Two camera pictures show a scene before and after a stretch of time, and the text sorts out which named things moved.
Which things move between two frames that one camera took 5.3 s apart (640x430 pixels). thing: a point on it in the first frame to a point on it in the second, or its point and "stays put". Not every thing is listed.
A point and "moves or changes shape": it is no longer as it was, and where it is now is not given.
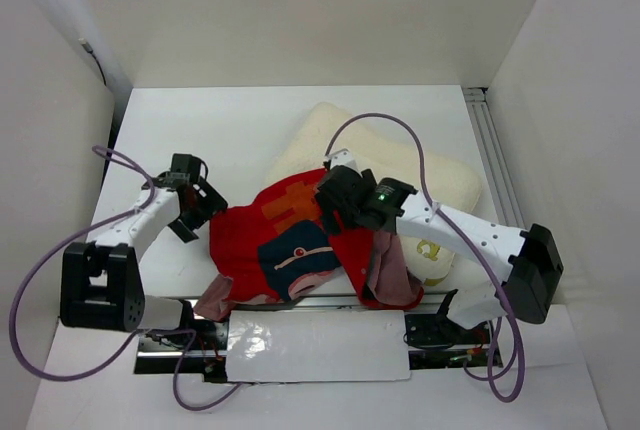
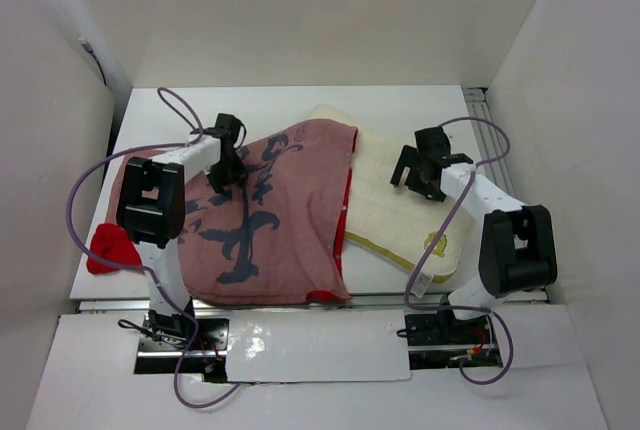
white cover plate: x=317 y=345 stays put
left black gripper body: x=203 y=208 to x=226 y=172
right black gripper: x=329 y=215 to x=411 y=158
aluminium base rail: x=434 y=338 stays put
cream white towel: x=304 y=143 moves or changes shape
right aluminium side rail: x=492 y=157 stays put
